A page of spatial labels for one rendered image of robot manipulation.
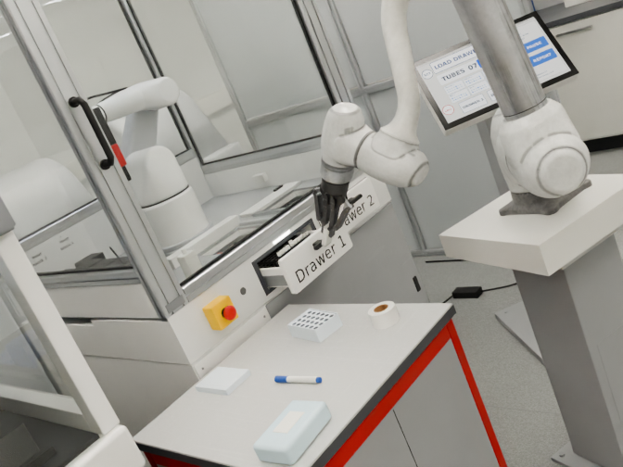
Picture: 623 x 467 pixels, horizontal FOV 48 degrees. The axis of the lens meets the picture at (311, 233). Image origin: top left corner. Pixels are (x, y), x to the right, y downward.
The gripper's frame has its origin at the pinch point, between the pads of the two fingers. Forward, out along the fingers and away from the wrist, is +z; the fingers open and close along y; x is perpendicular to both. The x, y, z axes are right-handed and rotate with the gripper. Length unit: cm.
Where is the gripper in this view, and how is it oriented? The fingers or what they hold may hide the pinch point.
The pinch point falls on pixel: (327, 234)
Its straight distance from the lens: 199.6
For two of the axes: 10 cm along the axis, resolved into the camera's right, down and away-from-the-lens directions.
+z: -1.0, 7.7, 6.3
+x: -6.0, 4.7, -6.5
